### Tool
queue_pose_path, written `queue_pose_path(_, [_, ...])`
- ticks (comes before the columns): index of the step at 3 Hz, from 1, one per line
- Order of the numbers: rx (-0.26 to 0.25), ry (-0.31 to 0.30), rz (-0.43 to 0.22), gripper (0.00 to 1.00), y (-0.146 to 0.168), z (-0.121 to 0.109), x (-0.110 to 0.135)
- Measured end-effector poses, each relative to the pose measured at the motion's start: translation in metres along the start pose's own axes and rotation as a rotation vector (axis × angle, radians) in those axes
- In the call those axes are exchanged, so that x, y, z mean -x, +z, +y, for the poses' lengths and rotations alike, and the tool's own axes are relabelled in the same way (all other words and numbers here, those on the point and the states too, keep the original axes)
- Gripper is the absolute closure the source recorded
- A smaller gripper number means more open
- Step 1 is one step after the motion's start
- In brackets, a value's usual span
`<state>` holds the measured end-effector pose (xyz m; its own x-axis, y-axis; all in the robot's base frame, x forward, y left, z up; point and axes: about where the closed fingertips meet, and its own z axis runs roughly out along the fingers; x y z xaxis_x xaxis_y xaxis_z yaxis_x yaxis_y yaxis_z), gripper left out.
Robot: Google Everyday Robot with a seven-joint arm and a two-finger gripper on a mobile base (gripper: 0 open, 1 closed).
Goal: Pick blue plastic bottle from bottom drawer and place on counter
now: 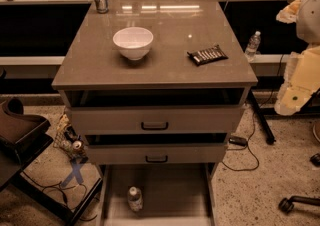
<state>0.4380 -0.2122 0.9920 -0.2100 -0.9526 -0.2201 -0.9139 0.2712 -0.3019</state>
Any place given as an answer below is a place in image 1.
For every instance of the black snack bar packet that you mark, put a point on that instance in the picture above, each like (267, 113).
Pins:
(208, 55)

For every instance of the dark brown chair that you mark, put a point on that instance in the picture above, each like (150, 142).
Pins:
(22, 139)

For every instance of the black power adapter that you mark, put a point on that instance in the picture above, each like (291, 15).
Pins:
(238, 141)

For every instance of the wire basket with cans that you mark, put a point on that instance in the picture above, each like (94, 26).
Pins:
(67, 140)

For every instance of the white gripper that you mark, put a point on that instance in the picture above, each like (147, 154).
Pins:
(309, 20)

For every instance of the blue tape cross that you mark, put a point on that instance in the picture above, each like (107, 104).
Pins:
(76, 165)

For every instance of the grey drawer cabinet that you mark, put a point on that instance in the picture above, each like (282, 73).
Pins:
(95, 74)

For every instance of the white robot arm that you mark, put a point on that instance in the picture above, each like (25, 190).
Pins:
(308, 23)

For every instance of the top grey drawer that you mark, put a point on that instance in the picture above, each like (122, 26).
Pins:
(159, 119)

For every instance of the bottom open grey drawer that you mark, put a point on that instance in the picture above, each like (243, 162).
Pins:
(173, 195)

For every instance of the middle grey drawer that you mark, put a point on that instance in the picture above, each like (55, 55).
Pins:
(157, 148)

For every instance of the white ceramic bowl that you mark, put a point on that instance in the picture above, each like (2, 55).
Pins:
(133, 42)

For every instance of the clear plastic water bottle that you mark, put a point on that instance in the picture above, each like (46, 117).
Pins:
(135, 199)

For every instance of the black office chair base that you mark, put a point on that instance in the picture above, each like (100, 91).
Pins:
(286, 205)

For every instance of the water bottle on ledge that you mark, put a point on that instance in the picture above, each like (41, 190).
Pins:
(252, 46)

